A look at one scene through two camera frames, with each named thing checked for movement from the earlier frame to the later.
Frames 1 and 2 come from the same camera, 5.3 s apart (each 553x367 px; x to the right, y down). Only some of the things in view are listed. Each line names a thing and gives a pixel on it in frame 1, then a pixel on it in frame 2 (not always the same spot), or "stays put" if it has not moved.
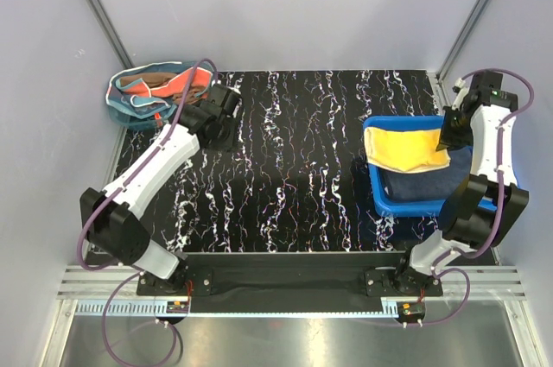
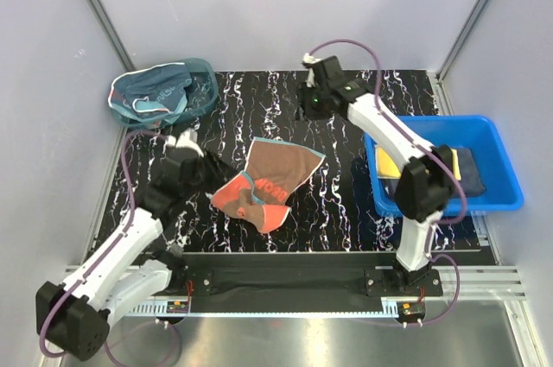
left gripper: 228,144 to 220,171
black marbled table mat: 299,180 stays put
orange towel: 178,85 to 273,170
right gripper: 449,141 to 304,110
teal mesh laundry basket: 149,96 stays put
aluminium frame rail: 495,282 stays put
